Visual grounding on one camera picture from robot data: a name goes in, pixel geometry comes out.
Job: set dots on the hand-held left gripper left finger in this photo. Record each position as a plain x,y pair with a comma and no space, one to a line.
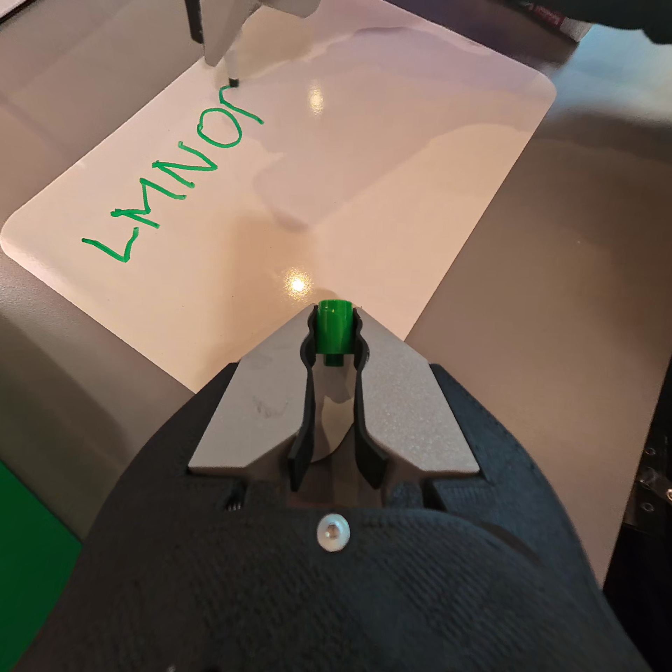
246,414

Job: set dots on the green plastic bin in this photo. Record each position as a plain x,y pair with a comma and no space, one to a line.
31,551

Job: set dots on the white dry-erase marker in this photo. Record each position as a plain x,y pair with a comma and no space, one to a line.
231,68

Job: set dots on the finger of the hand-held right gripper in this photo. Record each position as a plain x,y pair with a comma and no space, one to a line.
294,8
223,26

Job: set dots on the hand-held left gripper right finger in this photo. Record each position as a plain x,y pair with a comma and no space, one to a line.
420,414

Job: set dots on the green marker cap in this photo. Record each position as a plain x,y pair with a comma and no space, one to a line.
333,328

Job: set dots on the white whiteboard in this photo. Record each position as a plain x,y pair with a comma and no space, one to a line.
367,183

